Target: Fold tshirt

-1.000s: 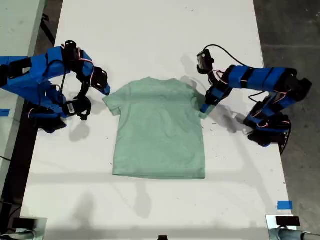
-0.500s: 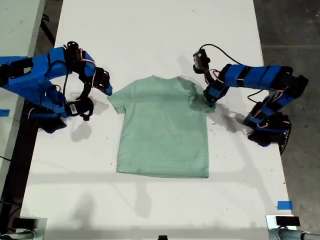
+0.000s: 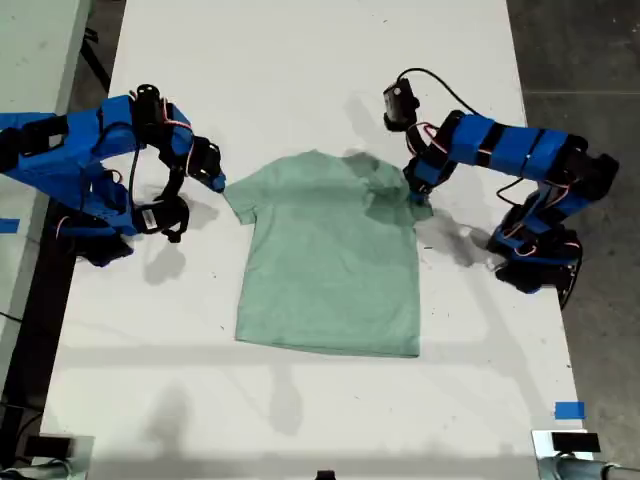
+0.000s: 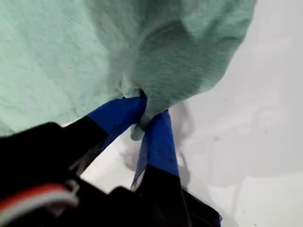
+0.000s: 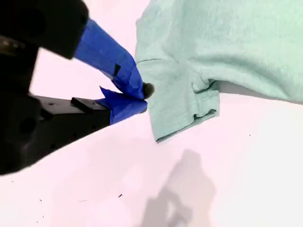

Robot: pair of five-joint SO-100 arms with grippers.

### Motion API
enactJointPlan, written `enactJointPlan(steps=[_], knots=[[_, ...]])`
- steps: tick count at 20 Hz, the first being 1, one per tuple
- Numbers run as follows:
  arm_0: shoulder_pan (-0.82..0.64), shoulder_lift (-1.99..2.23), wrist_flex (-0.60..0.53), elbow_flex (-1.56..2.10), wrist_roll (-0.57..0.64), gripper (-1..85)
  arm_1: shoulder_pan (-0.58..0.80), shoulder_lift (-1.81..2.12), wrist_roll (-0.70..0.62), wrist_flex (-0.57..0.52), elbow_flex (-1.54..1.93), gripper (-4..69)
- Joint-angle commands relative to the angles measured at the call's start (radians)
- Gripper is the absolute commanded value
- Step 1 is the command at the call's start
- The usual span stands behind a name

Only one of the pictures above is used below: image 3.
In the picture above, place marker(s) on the black camera box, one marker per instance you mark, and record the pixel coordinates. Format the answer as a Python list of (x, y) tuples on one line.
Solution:
[(150, 218), (400, 102)]

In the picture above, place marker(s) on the pale side bench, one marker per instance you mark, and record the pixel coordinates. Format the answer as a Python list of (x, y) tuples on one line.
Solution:
[(30, 50)]

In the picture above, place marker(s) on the small black box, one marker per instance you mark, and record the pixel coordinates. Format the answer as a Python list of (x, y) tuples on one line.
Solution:
[(575, 443), (47, 446)]

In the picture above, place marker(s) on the square blue tape patch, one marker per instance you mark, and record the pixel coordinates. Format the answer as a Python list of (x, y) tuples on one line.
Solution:
[(570, 410)]

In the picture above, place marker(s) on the black stand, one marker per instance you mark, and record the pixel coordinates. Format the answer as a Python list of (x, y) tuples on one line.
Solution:
[(11, 420)]

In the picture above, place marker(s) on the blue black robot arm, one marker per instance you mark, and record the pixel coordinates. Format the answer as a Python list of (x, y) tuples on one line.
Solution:
[(75, 150), (510, 145)]

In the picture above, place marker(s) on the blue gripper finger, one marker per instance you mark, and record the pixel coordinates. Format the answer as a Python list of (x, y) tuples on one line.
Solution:
[(416, 198), (219, 182)]

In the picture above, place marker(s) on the pale grey tube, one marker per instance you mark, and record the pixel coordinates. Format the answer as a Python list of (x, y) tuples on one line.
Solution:
[(30, 472), (580, 470)]

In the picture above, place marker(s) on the short blue tape strip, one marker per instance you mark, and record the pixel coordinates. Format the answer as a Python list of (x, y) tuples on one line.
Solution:
[(9, 226)]

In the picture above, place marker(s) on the black metal frame legs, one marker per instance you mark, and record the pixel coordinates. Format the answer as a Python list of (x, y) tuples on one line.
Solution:
[(97, 65)]

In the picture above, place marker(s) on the small black block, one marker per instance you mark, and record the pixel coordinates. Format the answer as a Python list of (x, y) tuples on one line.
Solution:
[(325, 476)]

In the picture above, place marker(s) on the long blue tape strip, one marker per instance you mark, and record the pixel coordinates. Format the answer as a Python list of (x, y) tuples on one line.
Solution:
[(15, 119)]

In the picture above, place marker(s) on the black camera stalk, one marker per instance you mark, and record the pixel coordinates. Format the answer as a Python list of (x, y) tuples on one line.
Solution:
[(172, 187), (411, 142)]

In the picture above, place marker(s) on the pale green T-shirt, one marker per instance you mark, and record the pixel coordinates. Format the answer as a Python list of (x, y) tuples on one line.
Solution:
[(325, 260)]

